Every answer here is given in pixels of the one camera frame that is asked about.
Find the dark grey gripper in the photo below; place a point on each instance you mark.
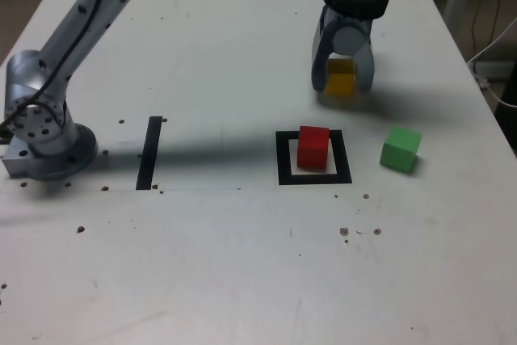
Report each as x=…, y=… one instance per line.
x=355, y=22

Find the yellow cube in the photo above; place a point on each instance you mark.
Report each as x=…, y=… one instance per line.
x=341, y=84

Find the red cube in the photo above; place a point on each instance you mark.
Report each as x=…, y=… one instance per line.
x=313, y=151

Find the green cube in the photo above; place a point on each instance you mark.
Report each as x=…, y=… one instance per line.
x=398, y=155

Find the black tape square outline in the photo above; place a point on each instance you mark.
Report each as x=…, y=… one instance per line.
x=284, y=159

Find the black tape strip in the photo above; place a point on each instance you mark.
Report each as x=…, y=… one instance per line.
x=148, y=151

